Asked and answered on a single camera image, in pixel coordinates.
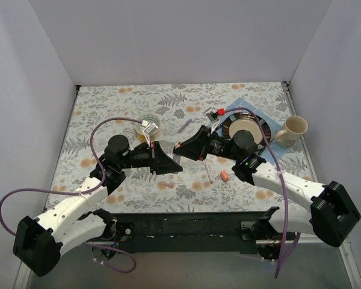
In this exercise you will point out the grey highlighter pen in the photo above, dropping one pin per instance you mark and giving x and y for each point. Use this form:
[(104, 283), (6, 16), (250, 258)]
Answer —
[(176, 157)]

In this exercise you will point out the patterned glass bowl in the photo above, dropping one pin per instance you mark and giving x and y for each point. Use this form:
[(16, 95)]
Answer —
[(149, 117)]

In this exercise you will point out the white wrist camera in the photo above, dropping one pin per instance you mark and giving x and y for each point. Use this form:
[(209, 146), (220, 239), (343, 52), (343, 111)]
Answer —
[(148, 129), (214, 117)]

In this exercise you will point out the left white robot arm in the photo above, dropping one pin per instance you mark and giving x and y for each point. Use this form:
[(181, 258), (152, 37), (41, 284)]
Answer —
[(41, 242)]

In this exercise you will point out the pink white pen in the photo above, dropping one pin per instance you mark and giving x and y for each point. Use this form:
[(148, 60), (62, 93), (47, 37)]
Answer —
[(208, 172)]

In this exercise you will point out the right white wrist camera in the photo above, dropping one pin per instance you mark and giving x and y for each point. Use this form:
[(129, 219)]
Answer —
[(214, 117)]

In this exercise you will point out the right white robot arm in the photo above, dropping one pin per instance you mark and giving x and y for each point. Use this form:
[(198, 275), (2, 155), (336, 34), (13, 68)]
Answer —
[(329, 212)]

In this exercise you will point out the blue checked cloth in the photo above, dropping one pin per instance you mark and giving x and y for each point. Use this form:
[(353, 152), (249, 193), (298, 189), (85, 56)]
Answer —
[(269, 125)]

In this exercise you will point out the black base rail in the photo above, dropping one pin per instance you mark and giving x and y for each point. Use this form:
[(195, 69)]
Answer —
[(243, 232)]

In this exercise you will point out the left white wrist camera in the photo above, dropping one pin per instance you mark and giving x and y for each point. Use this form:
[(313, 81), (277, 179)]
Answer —
[(148, 129)]

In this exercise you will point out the dark striped plate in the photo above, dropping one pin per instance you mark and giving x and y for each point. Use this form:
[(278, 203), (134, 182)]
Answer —
[(242, 121)]

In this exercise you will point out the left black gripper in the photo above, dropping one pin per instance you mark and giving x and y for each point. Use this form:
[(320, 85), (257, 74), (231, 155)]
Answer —
[(153, 158)]

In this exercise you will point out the purple pen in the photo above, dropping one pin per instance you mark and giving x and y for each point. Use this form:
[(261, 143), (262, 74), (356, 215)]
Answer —
[(184, 125)]

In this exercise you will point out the orange pen cap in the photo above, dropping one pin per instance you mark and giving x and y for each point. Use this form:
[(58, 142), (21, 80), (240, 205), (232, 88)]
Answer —
[(224, 176)]

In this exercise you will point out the floral table mat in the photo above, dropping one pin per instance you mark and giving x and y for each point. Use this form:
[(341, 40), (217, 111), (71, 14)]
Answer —
[(104, 111)]

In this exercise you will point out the cream ceramic mug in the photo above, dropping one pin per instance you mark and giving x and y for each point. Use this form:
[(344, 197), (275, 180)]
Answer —
[(293, 128)]

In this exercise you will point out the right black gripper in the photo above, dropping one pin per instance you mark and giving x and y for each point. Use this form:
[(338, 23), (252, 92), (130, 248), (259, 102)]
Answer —
[(204, 144)]

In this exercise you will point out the purple pen cap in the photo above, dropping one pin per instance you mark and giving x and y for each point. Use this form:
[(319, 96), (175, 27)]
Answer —
[(170, 185)]

